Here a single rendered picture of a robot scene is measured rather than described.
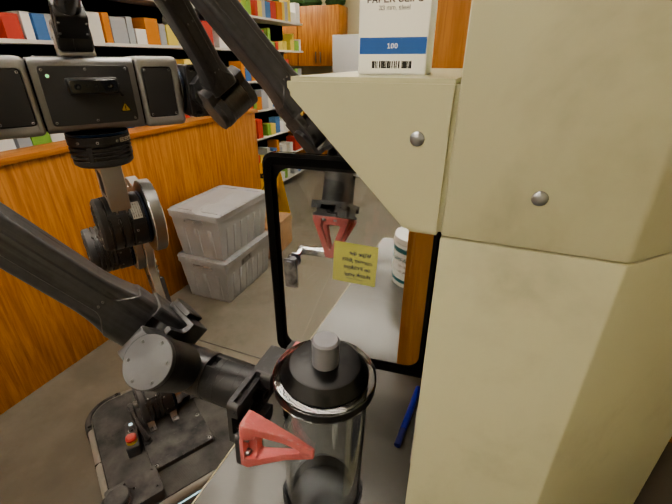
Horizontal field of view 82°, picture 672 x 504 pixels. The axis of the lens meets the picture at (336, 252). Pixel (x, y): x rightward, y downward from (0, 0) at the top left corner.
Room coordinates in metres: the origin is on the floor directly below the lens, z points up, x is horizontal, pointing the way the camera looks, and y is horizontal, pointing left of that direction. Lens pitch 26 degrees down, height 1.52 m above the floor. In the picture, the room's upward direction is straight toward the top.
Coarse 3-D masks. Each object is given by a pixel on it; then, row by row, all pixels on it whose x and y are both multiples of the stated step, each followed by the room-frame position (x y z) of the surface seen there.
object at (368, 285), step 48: (288, 192) 0.61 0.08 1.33; (336, 192) 0.59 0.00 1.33; (288, 240) 0.61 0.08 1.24; (336, 240) 0.59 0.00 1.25; (384, 240) 0.56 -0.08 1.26; (432, 240) 0.54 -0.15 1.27; (288, 288) 0.61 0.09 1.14; (336, 288) 0.59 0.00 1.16; (384, 288) 0.56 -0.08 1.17; (384, 336) 0.56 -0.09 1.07
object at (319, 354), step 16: (320, 336) 0.31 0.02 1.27; (336, 336) 0.31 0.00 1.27; (304, 352) 0.32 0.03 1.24; (320, 352) 0.29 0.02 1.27; (336, 352) 0.30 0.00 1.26; (352, 352) 0.32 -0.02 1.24; (288, 368) 0.30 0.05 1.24; (304, 368) 0.30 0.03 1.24; (320, 368) 0.29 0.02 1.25; (336, 368) 0.30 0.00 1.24; (352, 368) 0.30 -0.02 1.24; (288, 384) 0.28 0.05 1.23; (304, 384) 0.28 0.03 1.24; (320, 384) 0.28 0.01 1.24; (336, 384) 0.28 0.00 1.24; (352, 384) 0.28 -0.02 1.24; (304, 400) 0.27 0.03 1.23; (320, 400) 0.26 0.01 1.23; (336, 400) 0.26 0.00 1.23
